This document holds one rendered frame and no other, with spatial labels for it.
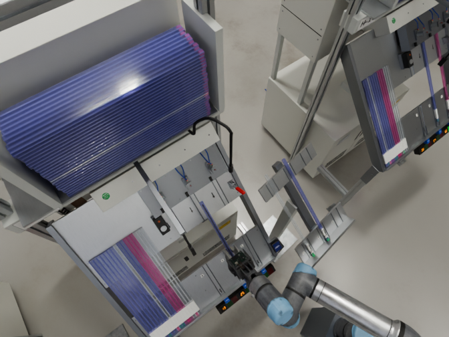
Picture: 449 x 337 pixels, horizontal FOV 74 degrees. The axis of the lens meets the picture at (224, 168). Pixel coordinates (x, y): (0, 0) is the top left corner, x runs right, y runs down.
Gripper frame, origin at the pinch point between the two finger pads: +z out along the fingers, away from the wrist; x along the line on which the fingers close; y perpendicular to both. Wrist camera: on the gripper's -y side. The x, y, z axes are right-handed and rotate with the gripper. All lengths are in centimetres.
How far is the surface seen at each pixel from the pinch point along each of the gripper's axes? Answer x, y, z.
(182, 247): 14.8, -19.8, 37.4
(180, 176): 0.9, 33.5, 15.0
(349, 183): -120, -83, 52
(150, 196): 14.3, 33.3, 14.9
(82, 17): 4, 92, 10
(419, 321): -85, -133, -30
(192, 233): 6.9, -18.2, 40.1
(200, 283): 16.7, -16.0, 8.3
